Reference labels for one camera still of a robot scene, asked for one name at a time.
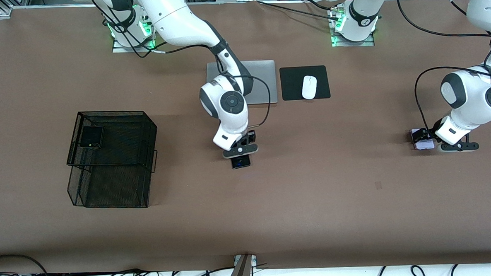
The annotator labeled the pink white flip phone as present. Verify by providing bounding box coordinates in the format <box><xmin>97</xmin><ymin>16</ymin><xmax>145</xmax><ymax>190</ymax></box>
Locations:
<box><xmin>411</xmin><ymin>128</ymin><xmax>436</xmax><ymax>151</ymax></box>

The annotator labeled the long black smartphone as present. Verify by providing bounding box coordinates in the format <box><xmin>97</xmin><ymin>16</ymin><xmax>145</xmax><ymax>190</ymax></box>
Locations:
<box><xmin>231</xmin><ymin>154</ymin><xmax>252</xmax><ymax>170</ymax></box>

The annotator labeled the small black flip phone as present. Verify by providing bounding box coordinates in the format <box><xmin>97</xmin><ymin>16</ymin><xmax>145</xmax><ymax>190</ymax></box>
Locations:
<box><xmin>80</xmin><ymin>125</ymin><xmax>105</xmax><ymax>150</ymax></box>

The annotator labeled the grey closed laptop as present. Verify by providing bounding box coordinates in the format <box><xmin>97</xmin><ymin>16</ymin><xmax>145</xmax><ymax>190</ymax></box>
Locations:
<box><xmin>205</xmin><ymin>60</ymin><xmax>278</xmax><ymax>107</ymax></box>

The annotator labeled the black mouse pad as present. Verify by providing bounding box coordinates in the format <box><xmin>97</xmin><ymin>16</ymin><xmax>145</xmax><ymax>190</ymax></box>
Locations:
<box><xmin>279</xmin><ymin>65</ymin><xmax>331</xmax><ymax>101</ymax></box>

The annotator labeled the white computer mouse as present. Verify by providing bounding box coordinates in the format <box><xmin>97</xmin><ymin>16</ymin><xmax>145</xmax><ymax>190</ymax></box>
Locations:
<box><xmin>301</xmin><ymin>75</ymin><xmax>318</xmax><ymax>100</ymax></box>

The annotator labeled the black mesh two-tier basket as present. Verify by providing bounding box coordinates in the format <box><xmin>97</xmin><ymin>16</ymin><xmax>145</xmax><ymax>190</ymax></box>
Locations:
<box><xmin>64</xmin><ymin>108</ymin><xmax>161</xmax><ymax>212</ymax></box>

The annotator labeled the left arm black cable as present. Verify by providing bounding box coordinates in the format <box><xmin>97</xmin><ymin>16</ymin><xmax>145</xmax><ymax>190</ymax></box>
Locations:
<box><xmin>396</xmin><ymin>0</ymin><xmax>491</xmax><ymax>136</ymax></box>

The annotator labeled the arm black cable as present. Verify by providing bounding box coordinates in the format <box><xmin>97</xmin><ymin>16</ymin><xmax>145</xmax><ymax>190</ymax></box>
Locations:
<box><xmin>396</xmin><ymin>0</ymin><xmax>491</xmax><ymax>136</ymax></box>
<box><xmin>89</xmin><ymin>0</ymin><xmax>273</xmax><ymax>136</ymax></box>

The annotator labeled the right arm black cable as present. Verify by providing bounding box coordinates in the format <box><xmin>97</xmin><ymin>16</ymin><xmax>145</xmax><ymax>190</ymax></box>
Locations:
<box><xmin>89</xmin><ymin>0</ymin><xmax>273</xmax><ymax>136</ymax></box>

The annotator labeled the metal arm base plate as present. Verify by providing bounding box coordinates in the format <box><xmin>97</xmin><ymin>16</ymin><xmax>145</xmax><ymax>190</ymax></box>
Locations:
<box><xmin>111</xmin><ymin>32</ymin><xmax>156</xmax><ymax>54</ymax></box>
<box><xmin>329</xmin><ymin>4</ymin><xmax>375</xmax><ymax>48</ymax></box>

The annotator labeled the grey metal camera mount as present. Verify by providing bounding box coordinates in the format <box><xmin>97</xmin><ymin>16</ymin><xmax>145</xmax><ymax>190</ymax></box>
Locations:
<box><xmin>224</xmin><ymin>253</ymin><xmax>259</xmax><ymax>276</ymax></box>

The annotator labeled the black cable across table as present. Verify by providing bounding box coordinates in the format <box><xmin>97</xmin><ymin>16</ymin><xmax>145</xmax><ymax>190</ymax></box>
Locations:
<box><xmin>258</xmin><ymin>0</ymin><xmax>340</xmax><ymax>22</ymax></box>

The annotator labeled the thick black arched cable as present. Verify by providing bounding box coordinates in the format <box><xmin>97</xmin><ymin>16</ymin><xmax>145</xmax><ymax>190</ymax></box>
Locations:
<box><xmin>0</xmin><ymin>252</ymin><xmax>49</xmax><ymax>276</ymax></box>

